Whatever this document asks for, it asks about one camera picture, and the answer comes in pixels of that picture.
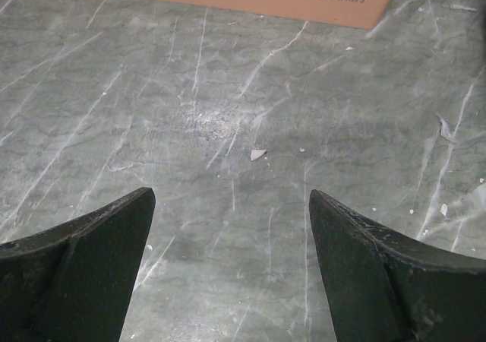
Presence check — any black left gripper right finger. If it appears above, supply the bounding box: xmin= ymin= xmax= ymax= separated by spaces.
xmin=309 ymin=190 xmax=485 ymax=341

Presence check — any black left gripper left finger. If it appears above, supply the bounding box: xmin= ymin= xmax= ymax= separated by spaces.
xmin=1 ymin=187 xmax=156 ymax=341

